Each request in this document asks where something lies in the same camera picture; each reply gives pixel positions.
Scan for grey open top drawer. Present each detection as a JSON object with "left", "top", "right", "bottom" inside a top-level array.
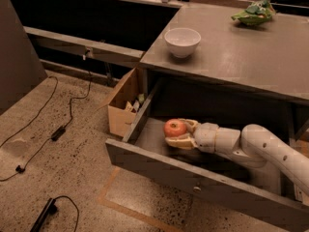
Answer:
[{"left": 106, "top": 79, "right": 309, "bottom": 232}]

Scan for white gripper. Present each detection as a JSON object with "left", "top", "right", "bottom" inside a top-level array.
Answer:
[{"left": 165, "top": 118, "right": 219, "bottom": 154}]

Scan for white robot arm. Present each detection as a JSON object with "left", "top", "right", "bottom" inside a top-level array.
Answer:
[{"left": 163, "top": 119, "right": 309, "bottom": 194}]

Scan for black power adapter brick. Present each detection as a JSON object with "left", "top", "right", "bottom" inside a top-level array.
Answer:
[{"left": 51, "top": 126, "right": 66, "bottom": 141}]

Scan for white ceramic bowl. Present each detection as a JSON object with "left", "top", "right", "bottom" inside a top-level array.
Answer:
[{"left": 164, "top": 28, "right": 201, "bottom": 58}]

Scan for grey metal rail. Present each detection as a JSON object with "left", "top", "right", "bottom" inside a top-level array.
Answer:
[{"left": 24, "top": 26, "right": 144, "bottom": 68}]

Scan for red apple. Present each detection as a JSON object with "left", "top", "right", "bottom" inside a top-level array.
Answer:
[{"left": 163, "top": 119, "right": 187, "bottom": 137}]

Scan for green chip bag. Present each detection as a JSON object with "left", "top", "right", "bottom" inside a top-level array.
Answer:
[{"left": 231, "top": 0, "right": 275, "bottom": 26}]

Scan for items inside cardboard box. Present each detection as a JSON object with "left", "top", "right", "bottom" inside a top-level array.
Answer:
[{"left": 125, "top": 94, "right": 145, "bottom": 113}]

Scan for cardboard box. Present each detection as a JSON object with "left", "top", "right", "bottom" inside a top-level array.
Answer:
[{"left": 107, "top": 68, "right": 144, "bottom": 137}]

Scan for grey counter cabinet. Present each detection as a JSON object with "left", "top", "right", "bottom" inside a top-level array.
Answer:
[{"left": 141, "top": 4, "right": 309, "bottom": 136}]

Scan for black cable on floor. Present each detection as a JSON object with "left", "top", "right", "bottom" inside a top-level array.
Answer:
[{"left": 0, "top": 50, "right": 95, "bottom": 183}]

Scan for round metal drawer knob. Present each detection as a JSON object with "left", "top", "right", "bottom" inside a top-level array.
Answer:
[{"left": 193, "top": 186, "right": 202, "bottom": 193}]

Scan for black power strip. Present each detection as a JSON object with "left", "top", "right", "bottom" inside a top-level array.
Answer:
[{"left": 30, "top": 198, "right": 57, "bottom": 232}]

